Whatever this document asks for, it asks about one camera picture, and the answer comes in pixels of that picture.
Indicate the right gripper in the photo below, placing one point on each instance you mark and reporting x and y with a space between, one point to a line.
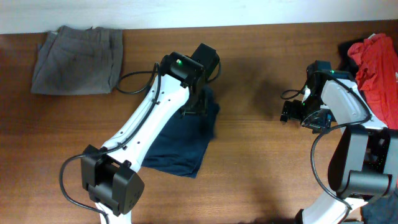
323 121

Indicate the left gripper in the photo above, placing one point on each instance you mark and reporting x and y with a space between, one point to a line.
201 105

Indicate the navy blue shorts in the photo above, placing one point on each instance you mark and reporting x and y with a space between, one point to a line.
180 147

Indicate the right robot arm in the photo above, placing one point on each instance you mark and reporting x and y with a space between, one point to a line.
363 167

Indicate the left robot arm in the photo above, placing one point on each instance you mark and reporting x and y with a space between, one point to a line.
110 174

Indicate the black garment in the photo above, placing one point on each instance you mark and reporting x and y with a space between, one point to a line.
347 64

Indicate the red garment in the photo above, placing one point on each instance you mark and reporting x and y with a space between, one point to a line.
377 75

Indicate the folded grey shorts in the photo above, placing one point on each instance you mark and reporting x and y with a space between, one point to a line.
78 62

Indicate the dark grey garment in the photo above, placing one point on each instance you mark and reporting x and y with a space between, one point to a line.
383 211

